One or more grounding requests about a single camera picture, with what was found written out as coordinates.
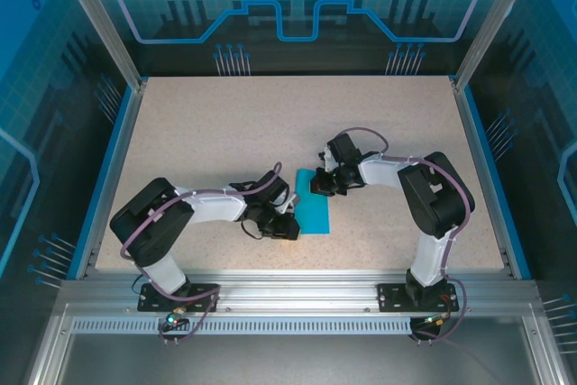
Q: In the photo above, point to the blue square paper sheet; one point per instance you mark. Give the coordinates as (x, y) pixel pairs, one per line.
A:
(315, 216)

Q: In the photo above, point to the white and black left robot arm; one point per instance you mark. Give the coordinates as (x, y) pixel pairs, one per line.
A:
(212, 211)

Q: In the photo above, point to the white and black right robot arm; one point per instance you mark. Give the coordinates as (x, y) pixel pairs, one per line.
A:
(433, 195)

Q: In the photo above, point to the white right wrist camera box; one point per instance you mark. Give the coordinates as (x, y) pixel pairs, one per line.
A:
(326, 160)

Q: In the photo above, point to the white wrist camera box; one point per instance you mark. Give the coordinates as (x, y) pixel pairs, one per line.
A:
(326, 160)
(291, 204)

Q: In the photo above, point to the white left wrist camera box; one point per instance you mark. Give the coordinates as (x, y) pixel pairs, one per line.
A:
(291, 204)

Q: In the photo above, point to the aluminium mounting rail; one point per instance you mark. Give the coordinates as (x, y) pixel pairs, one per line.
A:
(297, 290)

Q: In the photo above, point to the blue printed enclosure panel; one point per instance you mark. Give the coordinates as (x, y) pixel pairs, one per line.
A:
(541, 87)
(36, 87)
(288, 58)

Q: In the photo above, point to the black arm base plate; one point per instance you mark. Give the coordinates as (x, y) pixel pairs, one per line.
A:
(203, 301)
(392, 298)

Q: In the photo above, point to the aluminium frame tray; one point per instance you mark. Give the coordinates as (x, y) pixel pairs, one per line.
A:
(288, 358)

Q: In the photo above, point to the aluminium side rail blue edge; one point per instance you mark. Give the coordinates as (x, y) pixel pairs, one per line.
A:
(478, 150)
(117, 150)

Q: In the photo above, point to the aluminium frame post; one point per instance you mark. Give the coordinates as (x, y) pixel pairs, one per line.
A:
(491, 29)
(103, 29)

